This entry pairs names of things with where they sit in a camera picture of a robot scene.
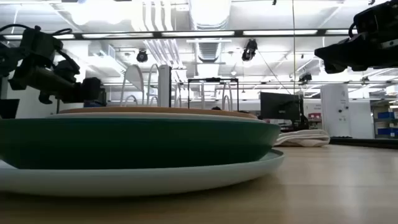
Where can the black ceiling camera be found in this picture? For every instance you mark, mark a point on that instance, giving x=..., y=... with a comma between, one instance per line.
x=305, y=77
x=142, y=56
x=249, y=49

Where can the dark flat screen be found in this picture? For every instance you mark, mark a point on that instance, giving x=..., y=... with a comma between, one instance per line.
x=8, y=109

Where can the dark green deep plate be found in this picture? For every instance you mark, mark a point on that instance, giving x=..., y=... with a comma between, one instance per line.
x=124, y=143

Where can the brown wooden plate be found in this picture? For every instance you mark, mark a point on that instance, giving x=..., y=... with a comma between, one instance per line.
x=155, y=109

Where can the blue storage bin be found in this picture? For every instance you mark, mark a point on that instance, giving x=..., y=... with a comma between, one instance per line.
x=387, y=131
x=387, y=115

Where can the black computer monitor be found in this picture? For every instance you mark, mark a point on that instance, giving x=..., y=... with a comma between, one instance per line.
x=280, y=107

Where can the blue box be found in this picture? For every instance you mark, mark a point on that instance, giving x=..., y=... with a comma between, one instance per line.
x=93, y=104

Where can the white utility cabinet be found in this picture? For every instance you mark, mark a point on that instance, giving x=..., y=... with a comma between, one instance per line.
x=335, y=109

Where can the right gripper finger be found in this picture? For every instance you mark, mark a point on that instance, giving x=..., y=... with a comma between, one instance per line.
x=345, y=53
x=334, y=69

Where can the white striped towel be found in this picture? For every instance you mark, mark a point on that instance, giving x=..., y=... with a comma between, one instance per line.
x=304, y=138

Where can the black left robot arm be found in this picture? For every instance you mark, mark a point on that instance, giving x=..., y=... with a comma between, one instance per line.
x=37, y=43

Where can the light blue plate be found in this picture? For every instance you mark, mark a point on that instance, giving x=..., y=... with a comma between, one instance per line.
x=155, y=183

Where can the red storage box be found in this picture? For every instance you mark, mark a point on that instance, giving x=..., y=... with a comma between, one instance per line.
x=314, y=116

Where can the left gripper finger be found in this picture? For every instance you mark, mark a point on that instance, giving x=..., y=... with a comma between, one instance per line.
x=91, y=90

